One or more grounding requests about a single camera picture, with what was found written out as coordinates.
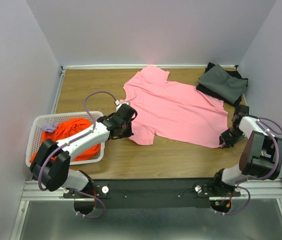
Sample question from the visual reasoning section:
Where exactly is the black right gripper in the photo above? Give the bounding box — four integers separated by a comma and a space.
219, 126, 246, 149

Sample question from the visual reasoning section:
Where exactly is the pink t shirt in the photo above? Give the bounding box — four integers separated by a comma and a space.
123, 65, 228, 149

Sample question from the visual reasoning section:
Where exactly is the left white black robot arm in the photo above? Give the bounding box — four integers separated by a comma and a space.
29, 102, 137, 198

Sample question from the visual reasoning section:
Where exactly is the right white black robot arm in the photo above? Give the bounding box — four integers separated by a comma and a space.
210, 105, 282, 196

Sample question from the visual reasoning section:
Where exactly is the orange t shirt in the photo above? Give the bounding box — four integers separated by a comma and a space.
30, 118, 100, 163

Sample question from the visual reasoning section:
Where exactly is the folded grey t shirt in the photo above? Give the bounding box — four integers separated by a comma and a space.
198, 64, 249, 101

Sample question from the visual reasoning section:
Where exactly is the folded black t shirt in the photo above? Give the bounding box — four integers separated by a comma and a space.
196, 61, 249, 106

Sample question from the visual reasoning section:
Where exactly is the purple cloth in basket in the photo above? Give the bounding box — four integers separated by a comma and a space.
41, 122, 59, 133

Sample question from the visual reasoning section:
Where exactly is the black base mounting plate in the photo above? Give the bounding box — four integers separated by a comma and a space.
63, 177, 241, 212

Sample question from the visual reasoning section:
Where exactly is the white plastic laundry basket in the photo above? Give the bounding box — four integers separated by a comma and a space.
25, 112, 105, 167

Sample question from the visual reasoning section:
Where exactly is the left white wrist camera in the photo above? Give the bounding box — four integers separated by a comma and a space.
114, 100, 130, 107

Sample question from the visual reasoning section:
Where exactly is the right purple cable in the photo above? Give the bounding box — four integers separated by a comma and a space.
214, 117, 282, 216

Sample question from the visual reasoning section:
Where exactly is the front aluminium frame rail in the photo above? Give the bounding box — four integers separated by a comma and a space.
20, 177, 282, 201

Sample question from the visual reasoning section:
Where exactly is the aluminium table edge rail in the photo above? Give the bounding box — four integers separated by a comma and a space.
50, 63, 240, 116

